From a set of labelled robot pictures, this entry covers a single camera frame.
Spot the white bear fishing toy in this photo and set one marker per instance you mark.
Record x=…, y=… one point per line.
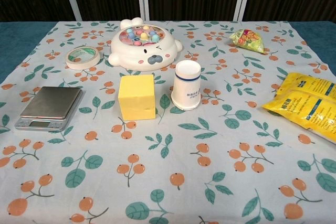
x=144, y=47

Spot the floral fruit pattern tablecloth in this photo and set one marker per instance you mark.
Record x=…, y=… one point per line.
x=168, y=155

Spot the white masking tape roll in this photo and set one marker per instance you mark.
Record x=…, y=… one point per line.
x=82, y=58

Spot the yellow foam cube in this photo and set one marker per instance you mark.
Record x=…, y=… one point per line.
x=135, y=95

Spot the silver digital kitchen scale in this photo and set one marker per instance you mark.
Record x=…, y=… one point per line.
x=50, y=107

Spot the white paper cup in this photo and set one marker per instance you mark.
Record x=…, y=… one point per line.
x=186, y=86

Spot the yellow printed package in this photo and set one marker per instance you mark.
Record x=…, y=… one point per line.
x=304, y=103

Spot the green snack bag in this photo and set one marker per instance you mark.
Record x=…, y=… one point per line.
x=246, y=40

